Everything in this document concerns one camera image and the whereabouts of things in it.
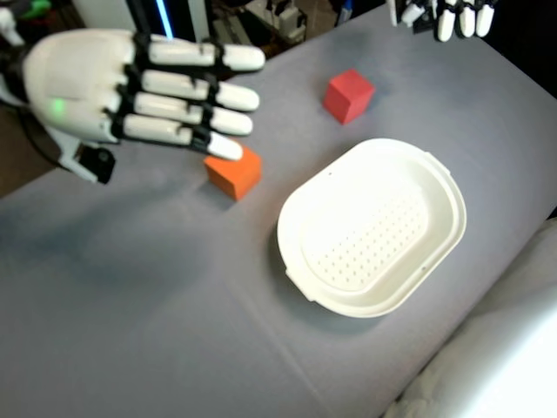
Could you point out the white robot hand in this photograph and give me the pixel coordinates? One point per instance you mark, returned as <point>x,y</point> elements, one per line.
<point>461,19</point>
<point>74,74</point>

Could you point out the green object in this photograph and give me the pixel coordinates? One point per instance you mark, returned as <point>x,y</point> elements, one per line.
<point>39,8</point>

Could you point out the blue light strip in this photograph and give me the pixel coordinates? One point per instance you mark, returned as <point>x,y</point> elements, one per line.
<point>164,16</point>

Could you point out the red cube block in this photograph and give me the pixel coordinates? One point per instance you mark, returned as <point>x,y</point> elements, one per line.
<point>348,96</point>

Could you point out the orange cube block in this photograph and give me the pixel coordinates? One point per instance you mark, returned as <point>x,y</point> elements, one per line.
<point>235,174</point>

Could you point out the dark equipment rack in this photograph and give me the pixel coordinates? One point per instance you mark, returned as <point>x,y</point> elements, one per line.
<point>261,22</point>

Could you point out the white perforated plastic basket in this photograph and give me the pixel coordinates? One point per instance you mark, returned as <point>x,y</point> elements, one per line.
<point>370,231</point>

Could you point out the grey table cloth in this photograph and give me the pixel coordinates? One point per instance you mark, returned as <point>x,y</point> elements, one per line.
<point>174,283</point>

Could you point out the white fabric cover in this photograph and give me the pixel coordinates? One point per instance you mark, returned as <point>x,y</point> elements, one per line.
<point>500,339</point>

